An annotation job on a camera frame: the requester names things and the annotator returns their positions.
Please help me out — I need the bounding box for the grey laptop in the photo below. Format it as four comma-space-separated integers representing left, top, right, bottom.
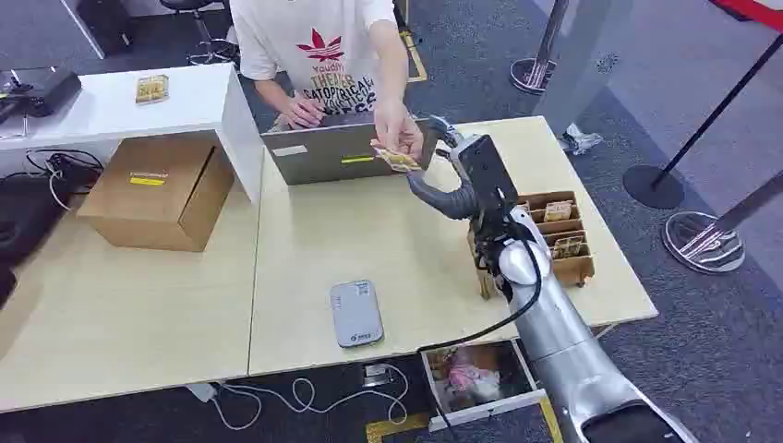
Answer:
260, 113, 440, 187

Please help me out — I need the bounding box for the chrome stanchion with mirrored base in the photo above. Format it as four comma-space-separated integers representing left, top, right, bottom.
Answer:
661, 171, 783, 275

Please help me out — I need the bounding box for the white cable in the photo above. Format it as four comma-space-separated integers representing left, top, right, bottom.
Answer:
208, 363, 410, 432

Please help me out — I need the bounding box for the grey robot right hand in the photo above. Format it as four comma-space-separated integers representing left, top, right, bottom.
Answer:
406, 114, 479, 222

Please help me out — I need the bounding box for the person's right hand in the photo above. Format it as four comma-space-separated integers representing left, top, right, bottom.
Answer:
278, 96, 327, 131

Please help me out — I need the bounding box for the small grey floor socket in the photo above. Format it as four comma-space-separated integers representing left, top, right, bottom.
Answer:
361, 364, 394, 389

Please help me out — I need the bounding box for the chrome stanchion post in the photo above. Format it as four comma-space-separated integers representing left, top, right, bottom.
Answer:
509, 0, 572, 97

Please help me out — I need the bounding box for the black stool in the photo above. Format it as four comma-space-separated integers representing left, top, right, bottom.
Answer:
159, 0, 241, 67

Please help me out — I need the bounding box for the yellow printed card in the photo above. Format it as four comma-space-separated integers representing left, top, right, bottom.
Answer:
371, 145, 423, 174

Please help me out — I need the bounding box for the black cable bundle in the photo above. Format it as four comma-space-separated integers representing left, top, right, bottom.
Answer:
23, 148, 106, 211

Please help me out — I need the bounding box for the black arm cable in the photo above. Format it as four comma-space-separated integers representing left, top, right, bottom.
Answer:
417, 222, 545, 354

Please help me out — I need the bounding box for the white power adapter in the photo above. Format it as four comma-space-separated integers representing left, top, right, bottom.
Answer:
185, 381, 219, 404

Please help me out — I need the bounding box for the black cabinet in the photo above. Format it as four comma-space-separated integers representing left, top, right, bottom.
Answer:
74, 0, 134, 60

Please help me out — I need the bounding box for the black device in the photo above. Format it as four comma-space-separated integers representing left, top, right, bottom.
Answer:
0, 66, 83, 119

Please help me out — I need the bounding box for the person's left hand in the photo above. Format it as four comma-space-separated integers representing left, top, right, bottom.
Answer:
371, 101, 425, 162

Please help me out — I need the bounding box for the grey pillar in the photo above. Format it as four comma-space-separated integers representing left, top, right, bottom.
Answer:
532, 0, 634, 137

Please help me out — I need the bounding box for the black stanchion post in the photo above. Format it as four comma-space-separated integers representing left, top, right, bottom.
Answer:
621, 33, 783, 211

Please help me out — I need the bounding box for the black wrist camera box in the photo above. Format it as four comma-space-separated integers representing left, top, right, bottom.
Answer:
457, 134, 520, 212

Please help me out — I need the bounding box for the grey flat card reader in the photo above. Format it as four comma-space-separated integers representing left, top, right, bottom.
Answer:
329, 279, 386, 350

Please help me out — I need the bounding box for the white open drawer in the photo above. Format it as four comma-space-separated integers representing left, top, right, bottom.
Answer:
420, 339, 549, 434

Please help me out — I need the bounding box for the pink item in drawer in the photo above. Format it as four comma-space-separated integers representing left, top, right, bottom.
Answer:
446, 360, 501, 400

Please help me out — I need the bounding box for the person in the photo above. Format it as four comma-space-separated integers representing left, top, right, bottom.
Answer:
229, 0, 427, 162

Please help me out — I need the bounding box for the clear plastic wrap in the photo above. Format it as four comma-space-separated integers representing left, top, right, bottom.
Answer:
556, 122, 605, 157

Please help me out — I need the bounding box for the wooden card box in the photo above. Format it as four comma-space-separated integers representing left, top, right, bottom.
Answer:
467, 190, 596, 301

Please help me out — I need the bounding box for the white side table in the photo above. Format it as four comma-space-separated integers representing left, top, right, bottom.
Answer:
0, 63, 265, 206

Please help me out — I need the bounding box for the brown cardboard box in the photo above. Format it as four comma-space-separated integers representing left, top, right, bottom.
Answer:
78, 135, 236, 254

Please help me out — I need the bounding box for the black bag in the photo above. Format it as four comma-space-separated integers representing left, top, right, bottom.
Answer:
0, 174, 69, 265

